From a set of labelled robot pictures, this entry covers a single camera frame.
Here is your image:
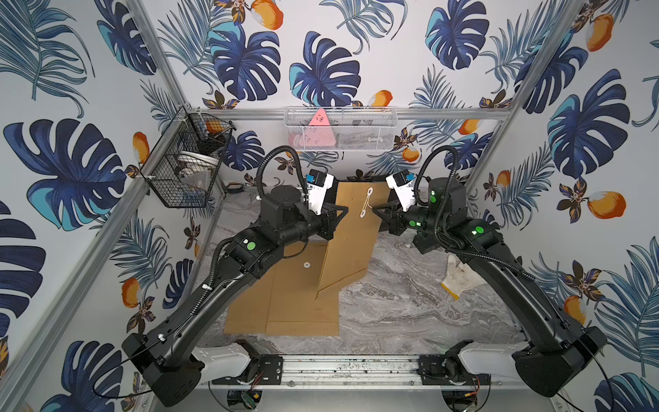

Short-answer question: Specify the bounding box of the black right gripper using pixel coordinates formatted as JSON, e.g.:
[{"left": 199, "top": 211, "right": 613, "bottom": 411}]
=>
[{"left": 372, "top": 198, "right": 448, "bottom": 240}]

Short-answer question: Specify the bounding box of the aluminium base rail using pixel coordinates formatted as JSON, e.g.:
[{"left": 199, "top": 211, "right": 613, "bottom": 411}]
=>
[{"left": 138, "top": 353, "right": 557, "bottom": 391}]

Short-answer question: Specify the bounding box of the black wire basket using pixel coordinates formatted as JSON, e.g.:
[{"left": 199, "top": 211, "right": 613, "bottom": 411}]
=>
[{"left": 139, "top": 106, "right": 236, "bottom": 209}]

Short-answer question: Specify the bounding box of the brown file bag stack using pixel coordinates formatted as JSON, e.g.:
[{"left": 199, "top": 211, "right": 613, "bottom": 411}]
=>
[{"left": 316, "top": 182, "right": 391, "bottom": 299}]

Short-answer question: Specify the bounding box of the pink triangular item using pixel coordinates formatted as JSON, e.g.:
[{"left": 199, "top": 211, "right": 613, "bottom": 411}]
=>
[{"left": 287, "top": 108, "right": 337, "bottom": 150}]

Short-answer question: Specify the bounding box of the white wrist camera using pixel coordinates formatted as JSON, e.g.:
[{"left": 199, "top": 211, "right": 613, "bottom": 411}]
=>
[
  {"left": 307, "top": 169, "right": 335, "bottom": 216},
  {"left": 385, "top": 169, "right": 415, "bottom": 212}
]

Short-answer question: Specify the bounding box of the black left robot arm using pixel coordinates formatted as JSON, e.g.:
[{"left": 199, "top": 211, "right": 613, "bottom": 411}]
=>
[{"left": 122, "top": 145, "right": 348, "bottom": 407}]

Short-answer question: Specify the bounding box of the clear wall shelf basket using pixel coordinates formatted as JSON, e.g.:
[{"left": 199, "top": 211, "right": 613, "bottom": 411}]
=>
[{"left": 283, "top": 107, "right": 398, "bottom": 152}]

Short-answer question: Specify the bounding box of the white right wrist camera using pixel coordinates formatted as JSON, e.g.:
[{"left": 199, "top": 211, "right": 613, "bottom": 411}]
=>
[{"left": 385, "top": 169, "right": 415, "bottom": 212}]

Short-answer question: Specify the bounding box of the white work glove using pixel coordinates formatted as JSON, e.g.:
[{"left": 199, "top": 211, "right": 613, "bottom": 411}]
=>
[{"left": 441, "top": 254, "right": 487, "bottom": 300}]

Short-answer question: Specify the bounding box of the black plastic tool case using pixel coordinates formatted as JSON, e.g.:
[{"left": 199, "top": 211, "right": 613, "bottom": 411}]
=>
[{"left": 334, "top": 175, "right": 387, "bottom": 186}]

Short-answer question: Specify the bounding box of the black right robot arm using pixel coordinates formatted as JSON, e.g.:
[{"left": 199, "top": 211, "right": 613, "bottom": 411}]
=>
[{"left": 372, "top": 145, "right": 607, "bottom": 398}]

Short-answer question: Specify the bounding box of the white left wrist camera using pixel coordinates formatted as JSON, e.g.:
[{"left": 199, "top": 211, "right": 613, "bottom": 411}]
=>
[{"left": 307, "top": 169, "right": 335, "bottom": 216}]

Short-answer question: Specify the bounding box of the black round tape roll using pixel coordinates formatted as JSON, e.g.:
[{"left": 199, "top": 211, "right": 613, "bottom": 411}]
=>
[{"left": 226, "top": 182, "right": 245, "bottom": 194}]

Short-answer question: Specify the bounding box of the brown kraft file bag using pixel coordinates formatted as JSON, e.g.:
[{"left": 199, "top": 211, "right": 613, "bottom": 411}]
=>
[{"left": 223, "top": 269, "right": 276, "bottom": 335}]

